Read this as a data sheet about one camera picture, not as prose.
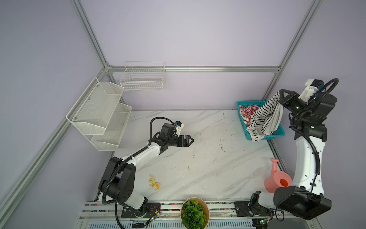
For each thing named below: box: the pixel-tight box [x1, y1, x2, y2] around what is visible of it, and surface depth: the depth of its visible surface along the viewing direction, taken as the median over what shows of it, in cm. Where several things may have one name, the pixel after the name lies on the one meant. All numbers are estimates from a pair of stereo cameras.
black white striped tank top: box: [246, 90, 284, 143], surface depth 90 cm
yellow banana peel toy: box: [149, 174, 161, 191], surface depth 82 cm
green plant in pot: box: [180, 197, 211, 229], surface depth 65 cm
